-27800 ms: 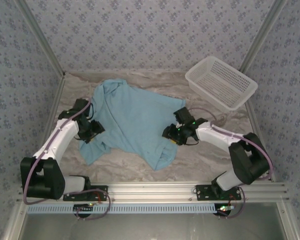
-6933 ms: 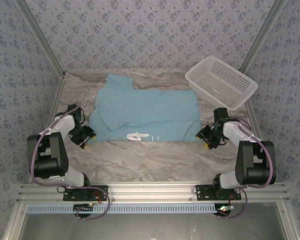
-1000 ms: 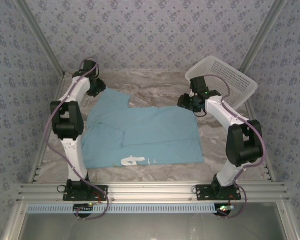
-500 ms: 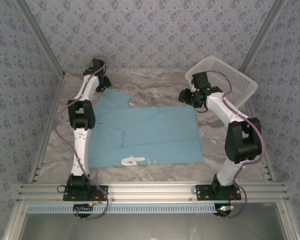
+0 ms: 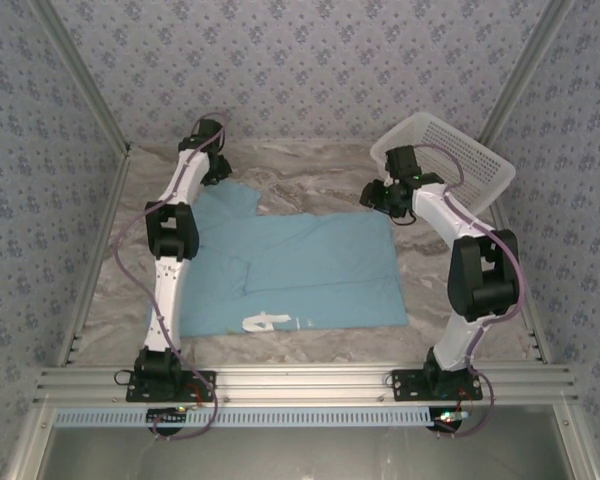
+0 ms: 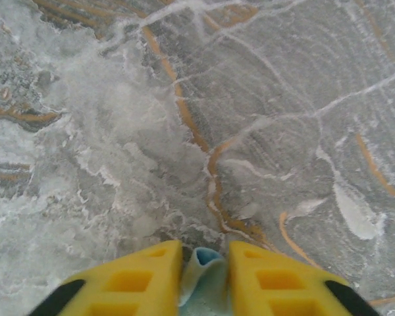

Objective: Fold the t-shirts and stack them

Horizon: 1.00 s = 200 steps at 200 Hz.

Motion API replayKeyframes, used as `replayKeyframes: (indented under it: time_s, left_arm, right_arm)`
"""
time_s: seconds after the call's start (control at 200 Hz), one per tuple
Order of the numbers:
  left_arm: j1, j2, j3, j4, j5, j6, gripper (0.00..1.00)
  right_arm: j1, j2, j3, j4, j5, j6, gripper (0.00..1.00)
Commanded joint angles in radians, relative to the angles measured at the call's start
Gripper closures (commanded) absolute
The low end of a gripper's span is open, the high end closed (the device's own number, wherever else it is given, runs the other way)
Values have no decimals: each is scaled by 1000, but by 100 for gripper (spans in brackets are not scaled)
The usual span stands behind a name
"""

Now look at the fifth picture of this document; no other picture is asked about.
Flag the light blue t-shirt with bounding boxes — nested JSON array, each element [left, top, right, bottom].
[[144, 180, 410, 339]]

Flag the white perforated plastic basket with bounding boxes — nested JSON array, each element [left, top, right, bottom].
[[369, 111, 517, 214]]

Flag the marble pattern table cover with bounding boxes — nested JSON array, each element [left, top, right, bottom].
[[62, 141, 546, 369]]

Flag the black controller board with LEDs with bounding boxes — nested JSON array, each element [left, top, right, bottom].
[[146, 407, 189, 435], [428, 408, 470, 435]]

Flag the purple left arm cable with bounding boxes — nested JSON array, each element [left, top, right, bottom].
[[110, 112, 231, 442]]

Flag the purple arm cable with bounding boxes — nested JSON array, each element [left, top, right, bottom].
[[110, 112, 231, 442], [414, 142, 526, 439]]

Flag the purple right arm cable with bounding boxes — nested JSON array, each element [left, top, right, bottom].
[[414, 142, 526, 439]]

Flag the aluminium diagonal frame post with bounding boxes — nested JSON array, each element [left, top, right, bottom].
[[32, 0, 134, 156], [478, 0, 580, 146]]

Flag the aluminium table side rail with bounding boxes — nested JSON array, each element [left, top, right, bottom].
[[489, 197, 554, 364], [57, 147, 134, 366]]

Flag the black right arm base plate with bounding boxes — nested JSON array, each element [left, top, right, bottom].
[[389, 368, 484, 403]]

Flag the aluminium frame cross rail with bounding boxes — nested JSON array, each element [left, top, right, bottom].
[[32, 363, 580, 405]]

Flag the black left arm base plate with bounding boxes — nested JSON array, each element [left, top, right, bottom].
[[126, 369, 217, 404]]

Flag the white slotted cable duct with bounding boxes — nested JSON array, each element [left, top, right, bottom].
[[53, 405, 469, 430]]

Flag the aluminium lower frame post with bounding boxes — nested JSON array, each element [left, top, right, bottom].
[[552, 403, 599, 480], [4, 407, 56, 480]]

